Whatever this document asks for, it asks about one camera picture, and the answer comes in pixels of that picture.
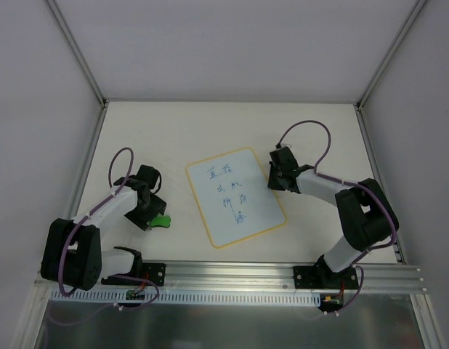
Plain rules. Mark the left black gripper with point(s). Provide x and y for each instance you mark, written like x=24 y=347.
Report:
x=143 y=218

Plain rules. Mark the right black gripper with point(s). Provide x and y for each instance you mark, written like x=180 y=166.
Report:
x=276 y=178

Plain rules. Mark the green whiteboard eraser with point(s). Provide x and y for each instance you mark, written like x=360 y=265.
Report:
x=161 y=221

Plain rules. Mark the yellow framed small whiteboard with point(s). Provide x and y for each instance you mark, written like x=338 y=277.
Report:
x=233 y=199

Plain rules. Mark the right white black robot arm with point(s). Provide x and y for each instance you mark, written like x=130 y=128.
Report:
x=367 y=219

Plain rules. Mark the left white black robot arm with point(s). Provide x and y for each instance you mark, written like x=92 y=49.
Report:
x=73 y=255

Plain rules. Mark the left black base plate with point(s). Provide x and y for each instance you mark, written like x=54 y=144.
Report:
x=154 y=272

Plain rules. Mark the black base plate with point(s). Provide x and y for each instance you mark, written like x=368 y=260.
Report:
x=154 y=272
x=309 y=277

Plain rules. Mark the aluminium mounting rail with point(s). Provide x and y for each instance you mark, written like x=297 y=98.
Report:
x=275 y=277

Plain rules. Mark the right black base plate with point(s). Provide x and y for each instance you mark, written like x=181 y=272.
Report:
x=309 y=277

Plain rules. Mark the white slotted cable duct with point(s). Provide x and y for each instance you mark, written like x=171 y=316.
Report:
x=189 y=297

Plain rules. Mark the left aluminium frame post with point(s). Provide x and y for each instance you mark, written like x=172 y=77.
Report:
x=67 y=34

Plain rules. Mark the aluminium frame post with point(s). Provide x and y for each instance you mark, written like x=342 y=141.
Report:
x=67 y=34
x=394 y=47

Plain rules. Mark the right aluminium frame post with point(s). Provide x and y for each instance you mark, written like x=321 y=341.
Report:
x=394 y=47

